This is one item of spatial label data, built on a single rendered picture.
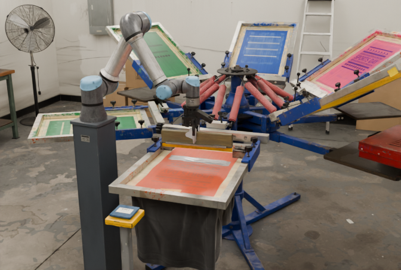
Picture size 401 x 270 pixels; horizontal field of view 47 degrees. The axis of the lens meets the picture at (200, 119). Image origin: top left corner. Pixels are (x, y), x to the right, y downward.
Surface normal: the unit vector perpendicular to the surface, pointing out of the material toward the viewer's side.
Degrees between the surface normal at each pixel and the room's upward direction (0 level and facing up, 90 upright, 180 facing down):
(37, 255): 0
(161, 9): 90
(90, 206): 90
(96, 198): 90
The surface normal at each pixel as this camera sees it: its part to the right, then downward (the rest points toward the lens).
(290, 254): 0.00, -0.96
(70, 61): -0.30, 0.27
